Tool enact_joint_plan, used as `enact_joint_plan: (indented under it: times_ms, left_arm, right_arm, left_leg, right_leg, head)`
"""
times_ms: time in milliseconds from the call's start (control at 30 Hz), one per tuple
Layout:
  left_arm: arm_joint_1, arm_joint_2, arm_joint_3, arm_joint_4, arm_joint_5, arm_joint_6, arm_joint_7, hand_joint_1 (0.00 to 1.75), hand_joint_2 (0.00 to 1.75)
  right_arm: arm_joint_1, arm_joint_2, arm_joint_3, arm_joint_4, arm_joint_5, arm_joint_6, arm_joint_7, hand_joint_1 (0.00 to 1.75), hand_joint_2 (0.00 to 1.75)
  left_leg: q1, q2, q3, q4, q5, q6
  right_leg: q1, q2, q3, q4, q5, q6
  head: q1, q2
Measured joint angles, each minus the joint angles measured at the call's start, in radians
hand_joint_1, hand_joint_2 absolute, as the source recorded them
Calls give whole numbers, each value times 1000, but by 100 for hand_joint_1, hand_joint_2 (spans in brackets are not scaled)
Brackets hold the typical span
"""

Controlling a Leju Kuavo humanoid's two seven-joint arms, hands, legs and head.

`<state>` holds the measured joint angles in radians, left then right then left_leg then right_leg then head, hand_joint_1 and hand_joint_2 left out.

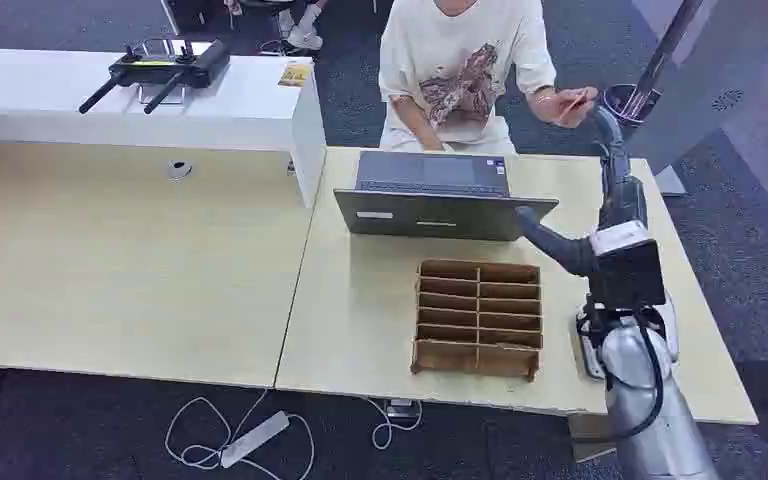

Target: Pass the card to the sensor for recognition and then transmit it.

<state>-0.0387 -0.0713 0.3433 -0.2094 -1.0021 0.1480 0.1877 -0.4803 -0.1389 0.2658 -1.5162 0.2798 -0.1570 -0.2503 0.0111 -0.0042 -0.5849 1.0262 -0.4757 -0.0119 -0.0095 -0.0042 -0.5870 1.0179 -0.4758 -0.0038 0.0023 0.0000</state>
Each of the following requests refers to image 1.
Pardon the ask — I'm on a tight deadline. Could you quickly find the clear acrylic stand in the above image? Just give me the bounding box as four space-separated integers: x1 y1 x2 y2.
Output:
137 80 188 107

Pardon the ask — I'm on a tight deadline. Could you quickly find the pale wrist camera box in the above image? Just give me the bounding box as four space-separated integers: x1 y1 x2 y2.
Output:
587 220 654 258

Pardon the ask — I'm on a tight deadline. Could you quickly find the wooden slotted card box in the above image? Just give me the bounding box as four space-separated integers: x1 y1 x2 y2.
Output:
410 258 546 384

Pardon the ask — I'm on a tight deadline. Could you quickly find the black remote controller with antennas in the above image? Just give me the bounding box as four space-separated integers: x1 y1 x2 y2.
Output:
78 38 232 116

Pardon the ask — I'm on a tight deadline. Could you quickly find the person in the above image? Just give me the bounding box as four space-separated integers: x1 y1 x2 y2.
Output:
377 0 601 157
223 0 331 53

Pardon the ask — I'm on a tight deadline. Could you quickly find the white raised desk shelf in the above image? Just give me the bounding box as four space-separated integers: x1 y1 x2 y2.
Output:
0 47 328 209

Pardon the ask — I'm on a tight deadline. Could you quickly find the grey flat card reader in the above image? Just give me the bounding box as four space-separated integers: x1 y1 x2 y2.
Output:
574 312 609 382

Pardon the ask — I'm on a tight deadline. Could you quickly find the person's left hand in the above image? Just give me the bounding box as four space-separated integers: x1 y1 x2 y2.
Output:
529 85 601 130

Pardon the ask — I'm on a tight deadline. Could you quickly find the grey open laptop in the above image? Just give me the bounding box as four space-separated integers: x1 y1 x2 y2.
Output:
333 150 561 243

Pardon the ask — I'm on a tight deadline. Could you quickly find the yellow printed card pack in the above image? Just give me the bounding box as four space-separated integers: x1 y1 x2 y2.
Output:
277 61 312 89

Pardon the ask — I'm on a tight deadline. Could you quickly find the chrome stanchion post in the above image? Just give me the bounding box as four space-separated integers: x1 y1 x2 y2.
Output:
601 0 705 129

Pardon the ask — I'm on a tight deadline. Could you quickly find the white power strip cable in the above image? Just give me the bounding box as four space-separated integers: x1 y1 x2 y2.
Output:
163 387 316 480

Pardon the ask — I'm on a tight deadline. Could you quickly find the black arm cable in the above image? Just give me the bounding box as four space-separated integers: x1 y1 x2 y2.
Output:
572 307 667 444

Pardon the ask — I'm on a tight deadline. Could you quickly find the white adapter cable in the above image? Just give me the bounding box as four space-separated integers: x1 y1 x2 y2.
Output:
365 397 424 452

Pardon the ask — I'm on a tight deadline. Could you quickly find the white power strip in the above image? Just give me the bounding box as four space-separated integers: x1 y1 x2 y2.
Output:
218 410 291 470

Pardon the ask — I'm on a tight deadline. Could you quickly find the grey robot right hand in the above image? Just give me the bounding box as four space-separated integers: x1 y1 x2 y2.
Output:
516 105 668 313

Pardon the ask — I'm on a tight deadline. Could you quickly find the tan card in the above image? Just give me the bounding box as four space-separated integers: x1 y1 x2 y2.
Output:
558 92 589 125

